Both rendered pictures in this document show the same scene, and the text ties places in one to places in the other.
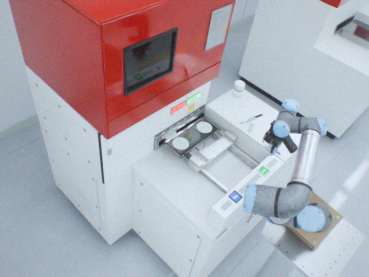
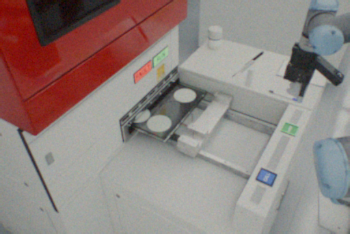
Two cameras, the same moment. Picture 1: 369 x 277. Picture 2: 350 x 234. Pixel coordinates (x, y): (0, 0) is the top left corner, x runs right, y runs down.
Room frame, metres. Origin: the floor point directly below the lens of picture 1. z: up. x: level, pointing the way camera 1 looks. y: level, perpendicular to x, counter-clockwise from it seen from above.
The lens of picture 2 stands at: (0.42, 0.04, 1.83)
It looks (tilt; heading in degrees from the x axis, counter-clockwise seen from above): 42 degrees down; 355
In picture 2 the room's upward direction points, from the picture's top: 1 degrees counter-clockwise
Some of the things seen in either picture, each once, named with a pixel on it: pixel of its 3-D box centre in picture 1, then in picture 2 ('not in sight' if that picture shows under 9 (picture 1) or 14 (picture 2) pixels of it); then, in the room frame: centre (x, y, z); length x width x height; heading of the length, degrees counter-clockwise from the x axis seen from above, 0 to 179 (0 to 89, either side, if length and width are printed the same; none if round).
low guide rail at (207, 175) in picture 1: (199, 169); (195, 151); (1.29, -0.11, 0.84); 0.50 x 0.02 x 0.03; 53
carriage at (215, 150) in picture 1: (212, 151); (206, 124); (1.41, -0.18, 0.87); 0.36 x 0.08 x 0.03; 143
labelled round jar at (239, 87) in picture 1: (238, 88); (214, 37); (1.89, -0.30, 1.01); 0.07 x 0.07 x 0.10
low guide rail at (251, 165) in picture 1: (227, 147); (223, 113); (1.51, -0.27, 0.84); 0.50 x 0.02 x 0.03; 53
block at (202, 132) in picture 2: (205, 155); (197, 130); (1.35, -0.13, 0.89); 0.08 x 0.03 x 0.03; 53
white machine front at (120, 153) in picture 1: (160, 126); (123, 104); (1.40, 0.16, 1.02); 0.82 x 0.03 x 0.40; 143
